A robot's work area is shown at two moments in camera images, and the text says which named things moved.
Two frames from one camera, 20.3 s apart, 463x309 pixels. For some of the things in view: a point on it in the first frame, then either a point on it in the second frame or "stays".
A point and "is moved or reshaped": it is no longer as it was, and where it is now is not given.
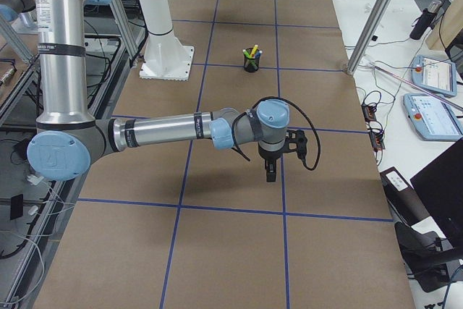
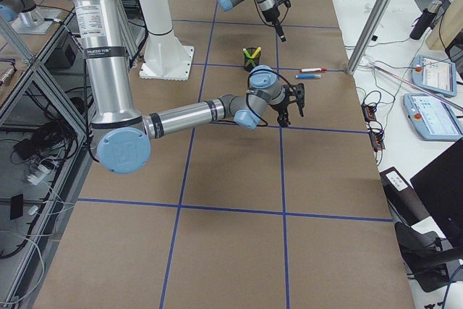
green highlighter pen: [246, 53] stays
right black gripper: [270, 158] → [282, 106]
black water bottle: [422, 24] stays
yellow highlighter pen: [255, 49] is moved or reshaped
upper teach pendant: [436, 75] stays
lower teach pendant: [434, 119] stays
